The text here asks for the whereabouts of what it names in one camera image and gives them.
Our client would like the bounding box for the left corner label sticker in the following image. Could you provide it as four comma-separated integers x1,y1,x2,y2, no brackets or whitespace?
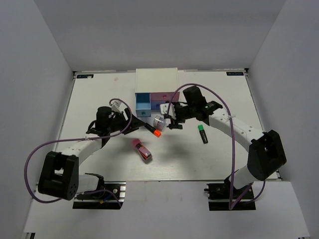
76,74,94,79

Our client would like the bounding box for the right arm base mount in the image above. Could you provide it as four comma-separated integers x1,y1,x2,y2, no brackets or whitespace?
203,181,257,212

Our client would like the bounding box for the corner label sticker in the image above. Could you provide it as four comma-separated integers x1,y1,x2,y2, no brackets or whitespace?
226,72,244,76
76,74,94,79

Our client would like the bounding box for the orange cap highlighter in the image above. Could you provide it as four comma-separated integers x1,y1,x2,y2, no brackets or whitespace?
144,123,161,137

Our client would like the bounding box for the white drawer organizer box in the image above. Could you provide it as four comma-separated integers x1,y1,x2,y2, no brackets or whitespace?
135,68,179,93

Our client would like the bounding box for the wide blue drawer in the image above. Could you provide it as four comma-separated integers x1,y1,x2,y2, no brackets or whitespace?
147,101,169,112

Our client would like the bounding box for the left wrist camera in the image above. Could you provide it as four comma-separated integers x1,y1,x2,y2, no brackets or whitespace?
109,99,122,114

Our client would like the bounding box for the small blue drawer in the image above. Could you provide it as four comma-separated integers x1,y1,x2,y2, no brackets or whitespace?
135,93,151,118

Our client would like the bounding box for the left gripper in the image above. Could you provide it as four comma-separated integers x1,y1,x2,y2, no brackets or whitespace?
107,108,146,135

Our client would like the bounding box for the green cap highlighter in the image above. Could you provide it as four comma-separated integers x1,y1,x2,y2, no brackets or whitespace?
197,124,208,144

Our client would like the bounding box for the pink cap clip tube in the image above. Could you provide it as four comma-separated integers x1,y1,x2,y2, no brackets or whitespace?
132,138,153,163

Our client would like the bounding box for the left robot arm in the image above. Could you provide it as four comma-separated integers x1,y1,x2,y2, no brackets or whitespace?
38,107,145,201

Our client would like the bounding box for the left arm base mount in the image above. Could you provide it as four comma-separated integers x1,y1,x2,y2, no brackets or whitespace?
72,182,126,210

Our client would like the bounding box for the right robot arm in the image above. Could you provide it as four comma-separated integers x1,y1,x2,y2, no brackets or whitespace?
160,84,287,199

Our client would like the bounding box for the pink drawer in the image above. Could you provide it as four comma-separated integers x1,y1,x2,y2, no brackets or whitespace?
150,92,179,101

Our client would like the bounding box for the right corner label sticker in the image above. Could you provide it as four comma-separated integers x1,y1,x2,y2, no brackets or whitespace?
226,72,244,76

